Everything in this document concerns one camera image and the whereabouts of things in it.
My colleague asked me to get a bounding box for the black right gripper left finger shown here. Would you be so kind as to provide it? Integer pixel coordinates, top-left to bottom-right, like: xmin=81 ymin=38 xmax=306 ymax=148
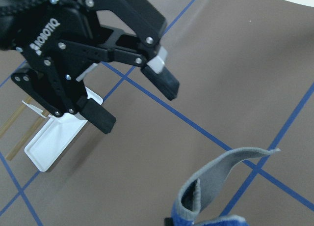
xmin=11 ymin=39 xmax=117 ymax=135

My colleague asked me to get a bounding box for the blue microfiber towel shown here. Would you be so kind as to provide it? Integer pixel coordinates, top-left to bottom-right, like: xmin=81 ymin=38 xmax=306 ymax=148
xmin=170 ymin=147 xmax=280 ymax=226

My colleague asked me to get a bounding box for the white rack base tray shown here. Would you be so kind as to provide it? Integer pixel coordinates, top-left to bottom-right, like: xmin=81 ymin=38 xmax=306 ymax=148
xmin=24 ymin=86 xmax=104 ymax=172

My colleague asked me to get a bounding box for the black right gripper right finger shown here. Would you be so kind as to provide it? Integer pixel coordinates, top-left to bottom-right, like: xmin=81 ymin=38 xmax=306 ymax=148
xmin=164 ymin=217 xmax=173 ymax=226

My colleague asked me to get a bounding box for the wooden rack bar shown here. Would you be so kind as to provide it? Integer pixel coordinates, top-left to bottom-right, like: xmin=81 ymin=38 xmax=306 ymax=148
xmin=5 ymin=110 xmax=50 ymax=161
xmin=0 ymin=102 xmax=26 ymax=137

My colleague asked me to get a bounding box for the black braided cable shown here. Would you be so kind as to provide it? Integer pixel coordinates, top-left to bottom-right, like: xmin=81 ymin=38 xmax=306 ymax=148
xmin=0 ymin=0 xmax=64 ymax=17

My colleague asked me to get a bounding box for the front wooden rack bar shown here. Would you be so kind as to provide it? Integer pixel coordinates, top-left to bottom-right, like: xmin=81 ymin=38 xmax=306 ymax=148
xmin=5 ymin=110 xmax=50 ymax=161

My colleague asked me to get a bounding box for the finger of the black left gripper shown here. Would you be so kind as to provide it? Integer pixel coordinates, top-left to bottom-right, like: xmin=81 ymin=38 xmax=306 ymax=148
xmin=61 ymin=0 xmax=180 ymax=100

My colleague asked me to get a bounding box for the rear wooden rack bar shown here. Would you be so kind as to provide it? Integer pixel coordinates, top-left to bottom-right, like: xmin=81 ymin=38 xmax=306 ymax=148
xmin=0 ymin=102 xmax=26 ymax=137

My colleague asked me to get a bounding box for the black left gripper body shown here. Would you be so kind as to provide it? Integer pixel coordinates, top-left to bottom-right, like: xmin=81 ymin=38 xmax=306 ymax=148
xmin=0 ymin=0 xmax=118 ymax=99

